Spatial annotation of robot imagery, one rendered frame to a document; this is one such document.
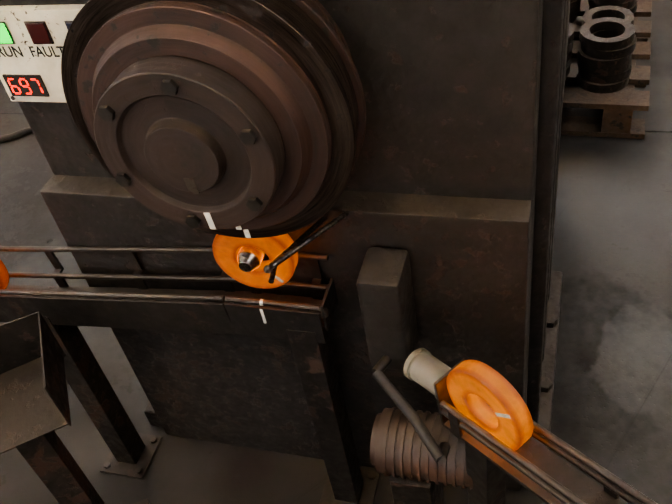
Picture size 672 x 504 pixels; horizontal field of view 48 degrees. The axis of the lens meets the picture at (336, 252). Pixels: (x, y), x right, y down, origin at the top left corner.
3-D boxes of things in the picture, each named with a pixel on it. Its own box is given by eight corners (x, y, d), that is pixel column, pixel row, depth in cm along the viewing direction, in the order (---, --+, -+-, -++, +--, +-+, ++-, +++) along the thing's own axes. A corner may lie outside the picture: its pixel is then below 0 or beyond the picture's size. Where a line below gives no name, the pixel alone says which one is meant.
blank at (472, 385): (489, 432, 129) (476, 444, 128) (445, 356, 127) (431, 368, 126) (550, 445, 115) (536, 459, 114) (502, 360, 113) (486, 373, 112)
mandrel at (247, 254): (289, 203, 145) (281, 217, 148) (268, 192, 145) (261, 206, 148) (260, 266, 134) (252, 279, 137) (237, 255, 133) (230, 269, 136)
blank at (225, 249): (203, 241, 143) (196, 253, 140) (247, 201, 132) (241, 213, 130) (267, 288, 148) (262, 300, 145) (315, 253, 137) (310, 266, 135)
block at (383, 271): (381, 327, 155) (367, 241, 139) (420, 331, 153) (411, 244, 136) (369, 369, 148) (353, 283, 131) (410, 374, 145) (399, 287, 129)
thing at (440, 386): (471, 399, 133) (464, 357, 126) (473, 401, 133) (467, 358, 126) (441, 425, 130) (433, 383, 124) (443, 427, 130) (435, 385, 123)
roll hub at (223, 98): (254, 48, 100) (305, 211, 118) (77, 60, 109) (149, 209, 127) (240, 70, 96) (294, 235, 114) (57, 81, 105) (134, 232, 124)
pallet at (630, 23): (330, 124, 313) (313, 25, 283) (380, 27, 367) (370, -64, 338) (644, 140, 276) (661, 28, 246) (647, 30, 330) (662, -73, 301)
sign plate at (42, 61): (17, 95, 144) (-28, 5, 132) (138, 98, 136) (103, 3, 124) (10, 102, 142) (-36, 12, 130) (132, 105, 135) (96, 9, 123)
